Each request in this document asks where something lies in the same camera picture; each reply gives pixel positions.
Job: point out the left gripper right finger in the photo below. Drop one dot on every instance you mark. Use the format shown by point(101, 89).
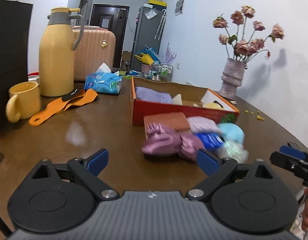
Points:
point(220, 172)

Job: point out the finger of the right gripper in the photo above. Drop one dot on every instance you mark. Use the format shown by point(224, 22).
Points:
point(294, 150)
point(284, 161)

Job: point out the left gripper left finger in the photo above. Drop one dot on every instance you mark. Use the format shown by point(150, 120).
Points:
point(86, 171)

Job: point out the blue pocket tissue pack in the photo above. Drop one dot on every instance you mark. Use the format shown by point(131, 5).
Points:
point(211, 141)

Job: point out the light blue plush toy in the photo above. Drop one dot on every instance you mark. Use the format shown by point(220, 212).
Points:
point(231, 132)

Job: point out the lilac ruffled headband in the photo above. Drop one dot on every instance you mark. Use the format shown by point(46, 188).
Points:
point(199, 124)

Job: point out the orange brown sponge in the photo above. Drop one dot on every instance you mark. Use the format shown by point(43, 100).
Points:
point(175, 120)

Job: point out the purple satin bow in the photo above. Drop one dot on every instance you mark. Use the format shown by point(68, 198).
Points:
point(163, 141)

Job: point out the lavender towel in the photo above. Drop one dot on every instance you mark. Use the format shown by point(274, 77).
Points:
point(150, 95)

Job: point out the right hand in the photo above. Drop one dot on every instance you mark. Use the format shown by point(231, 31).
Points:
point(307, 214)

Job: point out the white block in box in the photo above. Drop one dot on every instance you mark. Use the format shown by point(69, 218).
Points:
point(177, 100)

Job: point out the yellow mug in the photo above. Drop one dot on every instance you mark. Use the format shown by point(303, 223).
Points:
point(24, 101)

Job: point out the pink textured vase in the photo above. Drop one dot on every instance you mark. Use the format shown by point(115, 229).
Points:
point(232, 78)

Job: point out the red cardboard box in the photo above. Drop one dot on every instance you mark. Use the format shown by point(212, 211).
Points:
point(195, 101)

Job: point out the dried pink roses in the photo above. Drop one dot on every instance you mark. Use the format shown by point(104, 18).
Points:
point(242, 45)

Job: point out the yellow thermos jug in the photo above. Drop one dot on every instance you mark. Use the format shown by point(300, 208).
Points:
point(56, 51)

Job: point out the peach suitcase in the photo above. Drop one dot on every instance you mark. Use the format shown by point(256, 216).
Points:
point(96, 47)

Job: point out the dark entrance door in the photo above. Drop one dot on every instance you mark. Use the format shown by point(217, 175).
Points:
point(114, 19)

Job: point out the grey refrigerator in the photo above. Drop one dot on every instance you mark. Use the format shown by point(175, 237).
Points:
point(146, 35)

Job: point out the black paper bag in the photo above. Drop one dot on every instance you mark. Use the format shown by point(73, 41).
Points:
point(15, 20)

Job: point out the yellow box on fridge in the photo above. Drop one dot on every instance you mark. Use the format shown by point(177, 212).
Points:
point(160, 3)

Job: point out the wire rack with clutter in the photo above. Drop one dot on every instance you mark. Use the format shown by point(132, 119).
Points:
point(156, 67)

